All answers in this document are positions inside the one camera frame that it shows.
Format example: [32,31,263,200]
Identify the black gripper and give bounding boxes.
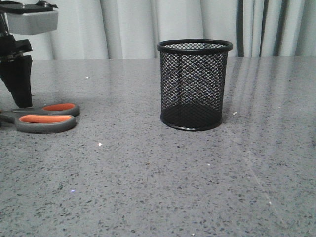
[0,12,33,108]

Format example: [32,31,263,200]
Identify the grey orange handled scissors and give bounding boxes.
[0,103,80,134]

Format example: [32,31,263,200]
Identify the grey pleated curtain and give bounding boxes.
[30,0,316,59]

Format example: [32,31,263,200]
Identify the black mesh pen cup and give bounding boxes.
[157,39,233,131]

